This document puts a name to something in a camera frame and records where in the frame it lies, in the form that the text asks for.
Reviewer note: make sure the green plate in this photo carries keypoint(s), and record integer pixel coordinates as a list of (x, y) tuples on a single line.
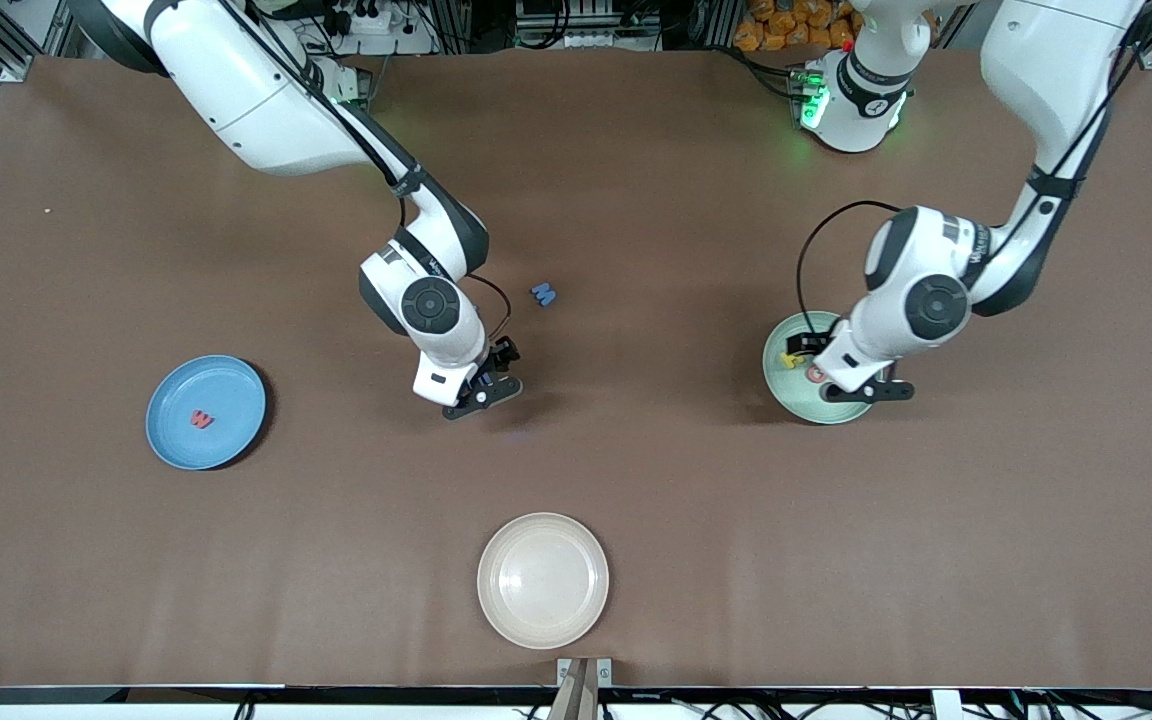
[(781, 400)]

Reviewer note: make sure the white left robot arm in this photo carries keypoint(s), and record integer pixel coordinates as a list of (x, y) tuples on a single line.
[(1056, 70)]

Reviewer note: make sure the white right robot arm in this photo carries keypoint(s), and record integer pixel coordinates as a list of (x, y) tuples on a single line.
[(256, 100)]

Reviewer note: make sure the blue foam letter M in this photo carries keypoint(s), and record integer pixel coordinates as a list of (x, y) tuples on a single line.
[(544, 296)]

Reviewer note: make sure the orange bags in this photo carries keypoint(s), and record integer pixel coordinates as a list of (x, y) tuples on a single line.
[(786, 28)]

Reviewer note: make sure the red foam letter w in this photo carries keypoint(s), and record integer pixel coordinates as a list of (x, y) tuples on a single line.
[(201, 419)]

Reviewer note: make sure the blue plate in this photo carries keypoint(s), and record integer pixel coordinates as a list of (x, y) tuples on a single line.
[(226, 390)]

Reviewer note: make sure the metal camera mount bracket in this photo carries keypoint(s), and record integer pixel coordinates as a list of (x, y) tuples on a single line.
[(584, 690)]

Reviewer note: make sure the beige plate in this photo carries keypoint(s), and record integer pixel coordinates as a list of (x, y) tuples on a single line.
[(543, 580)]

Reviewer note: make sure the white power strip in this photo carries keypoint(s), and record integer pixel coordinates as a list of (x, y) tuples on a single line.
[(376, 22)]

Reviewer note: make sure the grey equipment rack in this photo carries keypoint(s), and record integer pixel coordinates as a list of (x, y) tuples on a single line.
[(586, 20)]

